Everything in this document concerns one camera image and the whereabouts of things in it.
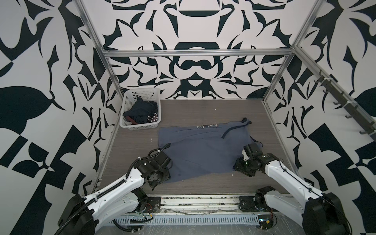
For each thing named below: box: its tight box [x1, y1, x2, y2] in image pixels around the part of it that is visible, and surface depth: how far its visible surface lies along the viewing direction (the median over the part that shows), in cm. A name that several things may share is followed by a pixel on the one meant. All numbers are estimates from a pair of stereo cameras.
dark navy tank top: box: [122, 96, 159, 124], surface depth 102 cm
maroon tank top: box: [125, 115, 139, 125], surface depth 99 cm
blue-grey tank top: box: [158, 117, 263, 184], surface depth 94 cm
